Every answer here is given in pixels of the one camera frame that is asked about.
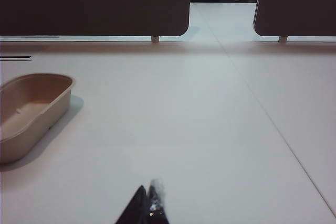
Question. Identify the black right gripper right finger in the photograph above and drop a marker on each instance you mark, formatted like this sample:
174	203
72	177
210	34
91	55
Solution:
157	205

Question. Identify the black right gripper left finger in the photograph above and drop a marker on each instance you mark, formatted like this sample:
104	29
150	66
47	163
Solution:
134	208

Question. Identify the beige paper lunchbox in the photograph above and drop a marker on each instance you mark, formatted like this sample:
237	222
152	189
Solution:
31	111

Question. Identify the white divider support foot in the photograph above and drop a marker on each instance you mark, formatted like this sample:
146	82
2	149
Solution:
282	39
155	39

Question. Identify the wide brown desk divider panel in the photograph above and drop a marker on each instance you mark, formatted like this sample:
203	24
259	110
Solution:
94	3

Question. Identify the narrow brown desk divider panel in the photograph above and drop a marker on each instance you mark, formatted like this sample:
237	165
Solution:
296	3

